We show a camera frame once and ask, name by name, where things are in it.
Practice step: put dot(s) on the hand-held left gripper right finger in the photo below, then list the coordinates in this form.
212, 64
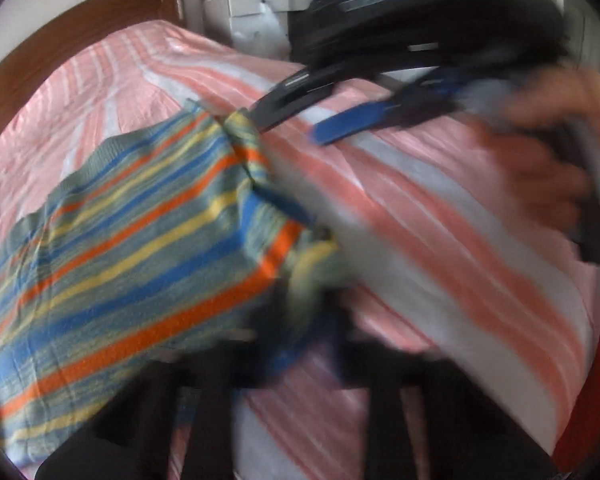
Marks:
350, 355

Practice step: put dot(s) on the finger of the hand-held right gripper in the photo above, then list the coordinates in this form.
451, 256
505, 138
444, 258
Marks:
350, 122
290, 100

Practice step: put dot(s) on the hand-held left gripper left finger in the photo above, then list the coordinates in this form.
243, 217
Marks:
260, 355

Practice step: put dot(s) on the striped knit sweater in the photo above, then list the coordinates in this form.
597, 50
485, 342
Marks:
130, 240

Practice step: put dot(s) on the person's right hand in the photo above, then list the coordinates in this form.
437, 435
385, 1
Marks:
535, 170

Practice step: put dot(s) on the white plastic bag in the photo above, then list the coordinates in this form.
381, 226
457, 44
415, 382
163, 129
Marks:
265, 30

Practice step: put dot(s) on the white cabinet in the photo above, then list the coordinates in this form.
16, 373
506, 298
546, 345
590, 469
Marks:
245, 2

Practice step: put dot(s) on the black backpack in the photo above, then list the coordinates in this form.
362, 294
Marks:
405, 10

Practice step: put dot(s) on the pink striped bed sheet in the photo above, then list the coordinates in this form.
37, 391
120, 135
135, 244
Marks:
430, 220

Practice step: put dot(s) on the person's red clothing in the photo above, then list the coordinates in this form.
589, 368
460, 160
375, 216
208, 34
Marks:
595, 385

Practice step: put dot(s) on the wooden headboard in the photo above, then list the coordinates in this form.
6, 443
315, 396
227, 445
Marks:
55, 45

